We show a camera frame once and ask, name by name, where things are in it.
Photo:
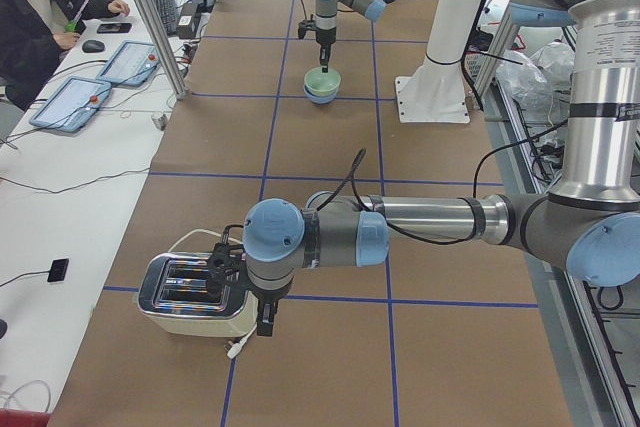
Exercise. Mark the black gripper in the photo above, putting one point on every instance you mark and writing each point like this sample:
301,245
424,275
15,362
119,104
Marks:
265,296
325,37

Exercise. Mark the green bowl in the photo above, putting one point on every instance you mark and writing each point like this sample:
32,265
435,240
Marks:
322,83

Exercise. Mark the blue bowl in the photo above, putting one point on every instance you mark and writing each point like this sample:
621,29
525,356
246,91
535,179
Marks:
320,99

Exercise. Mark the cream toaster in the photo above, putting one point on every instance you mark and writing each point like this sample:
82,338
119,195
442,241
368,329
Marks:
177,295

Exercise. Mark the black keyboard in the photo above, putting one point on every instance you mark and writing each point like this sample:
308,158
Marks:
168,13

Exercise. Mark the upper teach pendant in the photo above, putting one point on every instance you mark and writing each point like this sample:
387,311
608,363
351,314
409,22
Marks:
131,64

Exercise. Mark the teach pendant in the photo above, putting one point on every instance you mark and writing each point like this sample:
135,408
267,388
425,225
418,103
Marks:
72,105
131,64

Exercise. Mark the small black device on table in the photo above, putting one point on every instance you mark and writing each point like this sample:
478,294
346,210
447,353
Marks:
58,270

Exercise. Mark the clear plastic bag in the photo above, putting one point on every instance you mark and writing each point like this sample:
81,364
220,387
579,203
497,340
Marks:
534,81

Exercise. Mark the black smartphone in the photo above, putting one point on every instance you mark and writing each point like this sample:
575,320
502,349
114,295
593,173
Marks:
114,28

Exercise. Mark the black computer mouse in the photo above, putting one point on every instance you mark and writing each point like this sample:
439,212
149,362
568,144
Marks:
93,46

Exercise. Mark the lower teach pendant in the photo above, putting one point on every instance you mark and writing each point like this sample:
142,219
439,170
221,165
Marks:
72,105

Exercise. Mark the seated person in black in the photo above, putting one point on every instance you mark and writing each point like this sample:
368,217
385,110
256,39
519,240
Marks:
37,34

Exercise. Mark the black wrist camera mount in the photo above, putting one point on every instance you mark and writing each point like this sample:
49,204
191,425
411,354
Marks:
226,268
304,27

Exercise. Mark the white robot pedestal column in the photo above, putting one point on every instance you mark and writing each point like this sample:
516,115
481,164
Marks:
435,92

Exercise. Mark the aluminium frame post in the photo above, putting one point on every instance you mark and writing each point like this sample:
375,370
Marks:
152,21

